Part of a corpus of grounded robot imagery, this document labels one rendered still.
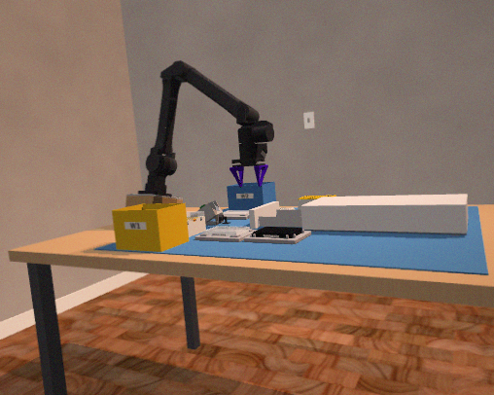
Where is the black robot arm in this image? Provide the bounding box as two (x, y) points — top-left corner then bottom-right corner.
(138, 60), (274, 197)

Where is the blue bench mat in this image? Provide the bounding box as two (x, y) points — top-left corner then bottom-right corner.
(94, 206), (488, 275)

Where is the yellow bin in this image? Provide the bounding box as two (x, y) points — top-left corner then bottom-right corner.
(112, 203), (189, 252)

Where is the dark blue open-top bin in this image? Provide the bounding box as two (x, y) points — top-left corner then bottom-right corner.
(227, 182), (276, 210)

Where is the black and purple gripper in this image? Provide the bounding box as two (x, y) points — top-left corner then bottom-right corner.
(229, 142), (268, 187)

